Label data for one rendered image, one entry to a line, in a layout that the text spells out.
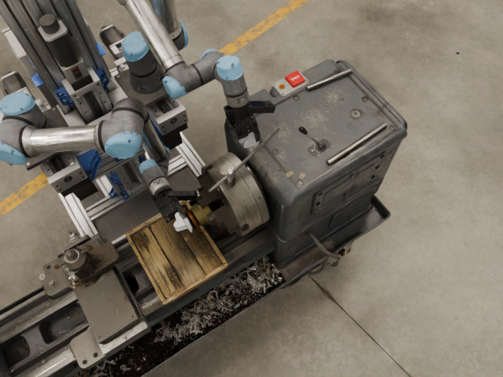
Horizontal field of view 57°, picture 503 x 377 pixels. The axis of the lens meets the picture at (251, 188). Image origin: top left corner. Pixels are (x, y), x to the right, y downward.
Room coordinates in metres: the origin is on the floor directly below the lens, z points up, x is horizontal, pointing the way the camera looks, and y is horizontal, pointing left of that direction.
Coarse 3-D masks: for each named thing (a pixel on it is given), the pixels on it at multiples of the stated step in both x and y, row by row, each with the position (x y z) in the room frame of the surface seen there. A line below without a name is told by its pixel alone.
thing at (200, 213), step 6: (198, 204) 0.76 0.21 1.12; (192, 210) 0.74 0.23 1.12; (198, 210) 0.73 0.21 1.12; (204, 210) 0.74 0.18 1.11; (210, 210) 0.74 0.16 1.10; (186, 216) 0.72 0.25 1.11; (192, 216) 0.71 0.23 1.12; (198, 216) 0.71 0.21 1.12; (204, 216) 0.71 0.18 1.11; (192, 222) 0.69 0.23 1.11; (198, 222) 0.70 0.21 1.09; (204, 222) 0.70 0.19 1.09
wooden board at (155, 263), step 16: (144, 224) 0.78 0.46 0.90; (160, 224) 0.79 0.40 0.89; (128, 240) 0.71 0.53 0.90; (144, 240) 0.72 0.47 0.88; (160, 240) 0.71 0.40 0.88; (176, 240) 0.71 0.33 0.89; (208, 240) 0.70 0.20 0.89; (144, 256) 0.65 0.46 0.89; (160, 256) 0.64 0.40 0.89; (176, 256) 0.64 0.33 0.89; (192, 256) 0.63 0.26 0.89; (208, 256) 0.63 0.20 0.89; (160, 272) 0.57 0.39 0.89; (176, 272) 0.57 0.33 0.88; (192, 272) 0.56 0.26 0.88; (208, 272) 0.56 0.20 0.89; (160, 288) 0.51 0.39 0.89; (176, 288) 0.50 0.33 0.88; (192, 288) 0.50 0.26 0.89
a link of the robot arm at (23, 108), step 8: (8, 96) 1.12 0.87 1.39; (16, 96) 1.12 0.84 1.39; (24, 96) 1.11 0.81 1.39; (0, 104) 1.08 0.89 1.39; (8, 104) 1.08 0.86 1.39; (16, 104) 1.08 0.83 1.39; (24, 104) 1.07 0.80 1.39; (32, 104) 1.09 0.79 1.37; (8, 112) 1.04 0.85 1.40; (16, 112) 1.04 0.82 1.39; (24, 112) 1.05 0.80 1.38; (32, 112) 1.07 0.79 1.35; (40, 112) 1.10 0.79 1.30; (24, 120) 1.02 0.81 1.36; (32, 120) 1.04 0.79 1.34; (40, 120) 1.08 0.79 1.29; (40, 128) 1.06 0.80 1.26
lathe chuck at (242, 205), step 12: (216, 168) 0.85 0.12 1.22; (228, 168) 0.84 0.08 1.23; (216, 180) 0.79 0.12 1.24; (240, 180) 0.79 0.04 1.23; (228, 192) 0.75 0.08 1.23; (240, 192) 0.75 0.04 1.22; (228, 204) 0.72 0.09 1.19; (240, 204) 0.71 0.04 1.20; (252, 204) 0.71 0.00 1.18; (240, 216) 0.68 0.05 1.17; (252, 216) 0.68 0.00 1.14; (252, 228) 0.67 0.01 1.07
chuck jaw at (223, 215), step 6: (216, 210) 0.74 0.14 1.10; (222, 210) 0.73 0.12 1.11; (210, 216) 0.71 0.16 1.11; (216, 216) 0.71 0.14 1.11; (222, 216) 0.71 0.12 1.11; (228, 216) 0.70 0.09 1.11; (210, 222) 0.69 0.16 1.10; (216, 222) 0.69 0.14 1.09; (222, 222) 0.68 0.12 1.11; (228, 222) 0.68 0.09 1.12; (234, 222) 0.68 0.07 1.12; (228, 228) 0.65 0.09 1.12; (234, 228) 0.66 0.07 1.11; (240, 228) 0.66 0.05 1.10; (246, 228) 0.66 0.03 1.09
